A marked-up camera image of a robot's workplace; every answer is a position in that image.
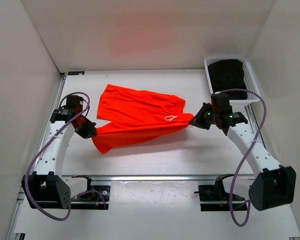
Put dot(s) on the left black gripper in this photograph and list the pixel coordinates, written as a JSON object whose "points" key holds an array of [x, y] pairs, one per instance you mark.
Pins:
{"points": [[87, 133]]}

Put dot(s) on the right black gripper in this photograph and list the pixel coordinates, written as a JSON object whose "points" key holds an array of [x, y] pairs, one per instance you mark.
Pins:
{"points": [[198, 121]]}

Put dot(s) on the orange shorts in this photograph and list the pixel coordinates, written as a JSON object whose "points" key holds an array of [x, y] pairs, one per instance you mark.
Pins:
{"points": [[137, 116]]}

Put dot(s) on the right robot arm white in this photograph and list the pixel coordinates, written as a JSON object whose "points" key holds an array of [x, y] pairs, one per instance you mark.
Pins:
{"points": [[274, 184]]}

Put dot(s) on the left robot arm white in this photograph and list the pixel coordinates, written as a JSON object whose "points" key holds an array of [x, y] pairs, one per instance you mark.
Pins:
{"points": [[43, 184]]}

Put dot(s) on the black folded shorts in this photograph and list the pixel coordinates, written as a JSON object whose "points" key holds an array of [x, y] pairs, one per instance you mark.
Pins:
{"points": [[226, 74]]}

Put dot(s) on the white plastic basket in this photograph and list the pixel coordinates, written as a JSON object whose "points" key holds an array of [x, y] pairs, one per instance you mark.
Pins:
{"points": [[240, 98]]}

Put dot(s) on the aluminium rail front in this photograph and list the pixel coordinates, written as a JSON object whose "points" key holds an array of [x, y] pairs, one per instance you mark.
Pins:
{"points": [[129, 178]]}

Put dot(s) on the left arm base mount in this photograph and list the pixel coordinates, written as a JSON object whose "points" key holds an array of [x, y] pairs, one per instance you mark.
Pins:
{"points": [[88, 194]]}

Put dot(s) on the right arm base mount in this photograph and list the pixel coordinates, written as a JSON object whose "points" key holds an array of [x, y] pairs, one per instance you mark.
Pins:
{"points": [[213, 197]]}

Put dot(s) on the aluminium frame left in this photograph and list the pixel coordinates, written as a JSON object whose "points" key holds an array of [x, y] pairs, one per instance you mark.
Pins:
{"points": [[35, 114]]}

